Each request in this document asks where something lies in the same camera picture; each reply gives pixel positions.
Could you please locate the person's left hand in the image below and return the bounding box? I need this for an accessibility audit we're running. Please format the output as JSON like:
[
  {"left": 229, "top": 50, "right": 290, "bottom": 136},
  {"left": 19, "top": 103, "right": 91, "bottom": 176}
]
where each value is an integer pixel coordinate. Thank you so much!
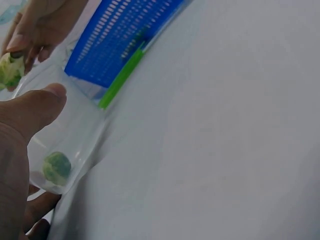
[{"left": 0, "top": 83, "right": 68, "bottom": 240}]

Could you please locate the dark green brussels sprout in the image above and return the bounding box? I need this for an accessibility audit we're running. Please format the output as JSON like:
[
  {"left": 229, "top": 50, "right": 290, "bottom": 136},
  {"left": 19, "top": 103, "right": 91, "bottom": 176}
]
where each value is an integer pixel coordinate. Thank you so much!
[{"left": 41, "top": 151, "right": 73, "bottom": 187}]

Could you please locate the blue perforated plastic basket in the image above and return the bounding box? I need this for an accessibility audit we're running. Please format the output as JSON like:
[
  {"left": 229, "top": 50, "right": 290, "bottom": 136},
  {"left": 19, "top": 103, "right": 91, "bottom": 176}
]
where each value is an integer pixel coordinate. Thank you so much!
[{"left": 64, "top": 0, "right": 192, "bottom": 89}]

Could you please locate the pale green brussels sprout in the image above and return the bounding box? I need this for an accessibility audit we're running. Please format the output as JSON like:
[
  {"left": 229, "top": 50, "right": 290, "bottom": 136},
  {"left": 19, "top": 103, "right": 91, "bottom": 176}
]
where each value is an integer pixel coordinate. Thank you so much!
[{"left": 0, "top": 51, "right": 27, "bottom": 92}]

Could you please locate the clear plastic container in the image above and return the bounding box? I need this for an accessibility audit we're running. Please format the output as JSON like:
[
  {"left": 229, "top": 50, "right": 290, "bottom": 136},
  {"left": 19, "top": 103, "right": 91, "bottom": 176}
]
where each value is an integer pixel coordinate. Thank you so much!
[{"left": 9, "top": 44, "right": 112, "bottom": 196}]

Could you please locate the green plastic strip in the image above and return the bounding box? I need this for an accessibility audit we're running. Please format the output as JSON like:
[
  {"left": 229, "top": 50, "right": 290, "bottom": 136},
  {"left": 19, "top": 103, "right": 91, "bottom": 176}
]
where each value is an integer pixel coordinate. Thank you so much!
[{"left": 97, "top": 41, "right": 148, "bottom": 111}]

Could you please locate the person's right hand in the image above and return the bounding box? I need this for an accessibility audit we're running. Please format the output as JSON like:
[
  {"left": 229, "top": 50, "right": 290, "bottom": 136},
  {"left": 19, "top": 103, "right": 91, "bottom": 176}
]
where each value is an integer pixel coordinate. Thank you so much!
[{"left": 1, "top": 0, "right": 85, "bottom": 76}]

